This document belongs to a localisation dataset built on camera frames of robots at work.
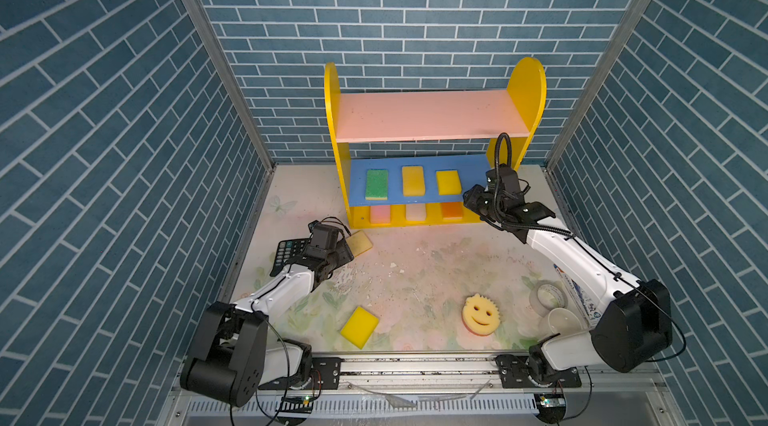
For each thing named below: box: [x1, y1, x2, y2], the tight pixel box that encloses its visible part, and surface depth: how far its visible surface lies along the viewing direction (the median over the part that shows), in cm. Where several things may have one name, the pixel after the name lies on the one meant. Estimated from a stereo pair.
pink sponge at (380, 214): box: [370, 205, 391, 224], surface depth 104 cm
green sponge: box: [365, 169, 389, 201], surface depth 96 cm
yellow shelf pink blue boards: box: [324, 57, 547, 229], surface depth 93 cm
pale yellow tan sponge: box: [346, 230, 373, 257], surface depth 98 cm
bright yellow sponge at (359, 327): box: [340, 306, 379, 350], surface depth 82 cm
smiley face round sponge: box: [462, 293, 501, 337], surface depth 82 cm
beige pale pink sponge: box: [406, 203, 426, 221], surface depth 105 cm
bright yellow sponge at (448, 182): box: [436, 170, 463, 195], surface depth 97 cm
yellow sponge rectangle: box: [402, 165, 425, 197], surface depth 96 cm
